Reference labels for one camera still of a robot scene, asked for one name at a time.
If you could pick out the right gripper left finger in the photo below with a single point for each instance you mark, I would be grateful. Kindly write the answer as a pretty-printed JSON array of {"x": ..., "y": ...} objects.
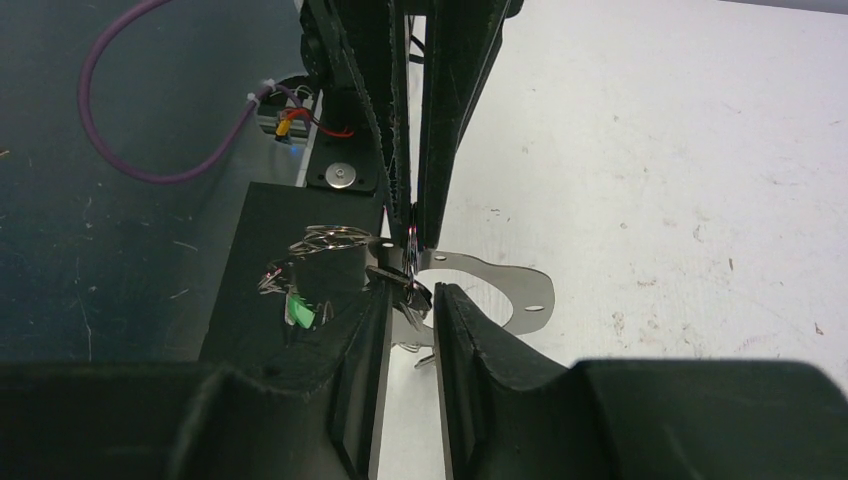
[{"x": 314, "y": 411}]

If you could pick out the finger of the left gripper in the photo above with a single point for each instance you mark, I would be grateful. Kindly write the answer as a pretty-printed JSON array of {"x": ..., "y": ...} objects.
[
  {"x": 361, "y": 51},
  {"x": 462, "y": 41}
]

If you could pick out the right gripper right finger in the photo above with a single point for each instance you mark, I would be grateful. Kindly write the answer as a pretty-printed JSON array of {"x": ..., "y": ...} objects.
[{"x": 509, "y": 412}]

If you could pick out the black head key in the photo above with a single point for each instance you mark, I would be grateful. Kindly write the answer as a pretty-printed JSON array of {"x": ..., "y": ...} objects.
[{"x": 406, "y": 292}]

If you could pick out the green key tag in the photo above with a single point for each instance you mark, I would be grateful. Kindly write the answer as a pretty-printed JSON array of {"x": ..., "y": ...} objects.
[{"x": 297, "y": 313}]

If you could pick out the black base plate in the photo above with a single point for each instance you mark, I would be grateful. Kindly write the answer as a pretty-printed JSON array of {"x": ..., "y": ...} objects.
[{"x": 245, "y": 328}]

